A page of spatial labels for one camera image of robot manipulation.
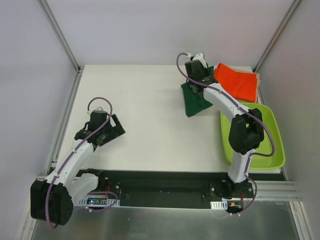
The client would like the dark green t-shirt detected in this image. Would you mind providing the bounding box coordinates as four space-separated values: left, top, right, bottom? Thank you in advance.
181 80 212 117

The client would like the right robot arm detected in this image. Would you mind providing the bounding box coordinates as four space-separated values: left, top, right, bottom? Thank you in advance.
184 54 265 199

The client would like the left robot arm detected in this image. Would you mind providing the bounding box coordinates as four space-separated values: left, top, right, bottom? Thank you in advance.
30 110 126 227

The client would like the orange folded t-shirt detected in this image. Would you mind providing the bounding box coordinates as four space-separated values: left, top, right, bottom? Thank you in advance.
214 63 257 103

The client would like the beige folded t-shirt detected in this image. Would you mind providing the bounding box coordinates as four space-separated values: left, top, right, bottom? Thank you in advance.
231 66 261 104

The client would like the lime green plastic tray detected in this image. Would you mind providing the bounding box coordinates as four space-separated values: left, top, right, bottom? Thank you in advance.
219 101 286 171

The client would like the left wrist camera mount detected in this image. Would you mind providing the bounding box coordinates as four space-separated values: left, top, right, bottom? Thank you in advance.
94 106 104 111

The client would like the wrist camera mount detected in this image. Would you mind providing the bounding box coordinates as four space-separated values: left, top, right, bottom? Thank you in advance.
94 106 104 111
187 52 209 69

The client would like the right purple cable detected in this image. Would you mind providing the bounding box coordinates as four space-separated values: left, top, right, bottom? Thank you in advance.
176 52 276 221

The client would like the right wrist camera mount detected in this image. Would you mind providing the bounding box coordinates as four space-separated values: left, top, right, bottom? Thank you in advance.
187 52 209 69

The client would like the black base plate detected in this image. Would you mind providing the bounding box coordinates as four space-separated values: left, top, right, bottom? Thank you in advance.
89 170 285 209

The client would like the right aluminium frame post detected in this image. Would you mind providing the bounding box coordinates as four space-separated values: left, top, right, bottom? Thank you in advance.
252 0 303 73

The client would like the aluminium frame post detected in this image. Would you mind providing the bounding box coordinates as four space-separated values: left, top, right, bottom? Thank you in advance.
37 0 85 73
252 0 303 73

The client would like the left white cable duct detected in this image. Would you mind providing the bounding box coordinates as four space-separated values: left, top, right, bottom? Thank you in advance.
74 196 120 208

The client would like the white cable duct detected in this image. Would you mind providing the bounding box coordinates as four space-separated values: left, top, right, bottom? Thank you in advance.
210 200 228 210
74 196 120 208

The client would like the right white cable duct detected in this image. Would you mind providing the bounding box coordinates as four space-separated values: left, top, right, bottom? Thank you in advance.
210 200 228 210

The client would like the left aluminium frame post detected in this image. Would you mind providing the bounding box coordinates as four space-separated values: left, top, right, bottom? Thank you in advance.
37 0 85 73

